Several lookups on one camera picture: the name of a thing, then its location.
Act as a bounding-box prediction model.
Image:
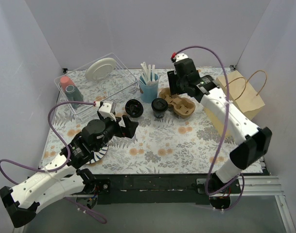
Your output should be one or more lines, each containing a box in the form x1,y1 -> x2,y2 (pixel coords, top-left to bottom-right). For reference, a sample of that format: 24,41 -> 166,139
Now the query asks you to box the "blue striped white plate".
86,143 -> 109,165

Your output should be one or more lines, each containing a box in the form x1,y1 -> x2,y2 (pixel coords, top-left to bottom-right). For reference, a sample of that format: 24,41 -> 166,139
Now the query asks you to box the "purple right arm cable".
173,45 -> 245,212

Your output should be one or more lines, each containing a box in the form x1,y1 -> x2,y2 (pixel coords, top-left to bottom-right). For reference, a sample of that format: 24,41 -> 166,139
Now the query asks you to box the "floral patterned table mat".
39,67 -> 264,175

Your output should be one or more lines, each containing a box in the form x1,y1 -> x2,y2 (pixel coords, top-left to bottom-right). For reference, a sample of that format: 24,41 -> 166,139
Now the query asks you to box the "clear wire dish rack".
54,53 -> 139,109

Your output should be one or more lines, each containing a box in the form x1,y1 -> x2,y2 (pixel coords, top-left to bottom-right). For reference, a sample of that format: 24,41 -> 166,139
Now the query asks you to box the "dark paper coffee cup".
153,108 -> 167,118

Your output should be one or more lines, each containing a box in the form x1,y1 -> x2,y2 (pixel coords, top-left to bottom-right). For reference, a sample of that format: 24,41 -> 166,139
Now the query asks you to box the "teal plastic cup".
65,85 -> 84,102

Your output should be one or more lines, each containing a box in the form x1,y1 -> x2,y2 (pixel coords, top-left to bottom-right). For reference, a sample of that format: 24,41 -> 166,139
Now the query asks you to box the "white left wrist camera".
98,101 -> 117,121

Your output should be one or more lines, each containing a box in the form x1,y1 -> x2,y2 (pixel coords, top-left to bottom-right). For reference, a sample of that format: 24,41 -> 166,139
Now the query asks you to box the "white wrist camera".
171,52 -> 188,63
98,101 -> 117,121

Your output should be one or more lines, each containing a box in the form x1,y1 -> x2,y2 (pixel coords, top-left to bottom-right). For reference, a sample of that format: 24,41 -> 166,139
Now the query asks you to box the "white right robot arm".
167,53 -> 272,196

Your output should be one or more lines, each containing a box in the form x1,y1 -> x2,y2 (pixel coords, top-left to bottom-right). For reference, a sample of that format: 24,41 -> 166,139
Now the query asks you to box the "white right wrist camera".
171,52 -> 188,63

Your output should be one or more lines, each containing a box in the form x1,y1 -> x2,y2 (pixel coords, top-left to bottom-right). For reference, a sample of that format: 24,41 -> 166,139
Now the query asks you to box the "blue cylindrical holder cup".
139,74 -> 159,103

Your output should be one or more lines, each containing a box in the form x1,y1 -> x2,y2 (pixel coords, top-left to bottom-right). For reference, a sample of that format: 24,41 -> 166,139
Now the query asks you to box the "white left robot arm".
0,115 -> 139,228

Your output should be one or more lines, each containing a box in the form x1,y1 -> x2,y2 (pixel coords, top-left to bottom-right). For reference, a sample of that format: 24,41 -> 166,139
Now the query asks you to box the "brown pulp cup carrier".
158,87 -> 195,118

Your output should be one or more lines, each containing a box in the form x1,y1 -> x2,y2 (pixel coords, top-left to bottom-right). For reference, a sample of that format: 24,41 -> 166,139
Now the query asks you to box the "brown paper takeout bag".
204,70 -> 268,136

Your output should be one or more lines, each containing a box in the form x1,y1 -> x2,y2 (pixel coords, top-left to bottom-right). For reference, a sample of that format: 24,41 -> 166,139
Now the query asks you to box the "white ceramic plate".
85,58 -> 116,82

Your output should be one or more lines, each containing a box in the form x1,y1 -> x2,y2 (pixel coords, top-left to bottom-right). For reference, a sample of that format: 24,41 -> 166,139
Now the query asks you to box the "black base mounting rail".
67,173 -> 243,204

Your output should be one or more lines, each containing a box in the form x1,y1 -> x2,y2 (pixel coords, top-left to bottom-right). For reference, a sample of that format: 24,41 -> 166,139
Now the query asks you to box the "white wrapped straw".
151,65 -> 156,82
148,65 -> 152,83
140,62 -> 150,84

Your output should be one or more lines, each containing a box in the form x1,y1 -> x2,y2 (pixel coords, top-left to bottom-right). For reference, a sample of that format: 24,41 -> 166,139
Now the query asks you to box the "pink plastic cup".
60,76 -> 75,93

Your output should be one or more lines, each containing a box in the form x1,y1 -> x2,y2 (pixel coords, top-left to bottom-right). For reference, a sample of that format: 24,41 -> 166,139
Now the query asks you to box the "black plastic cup lid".
151,98 -> 168,113

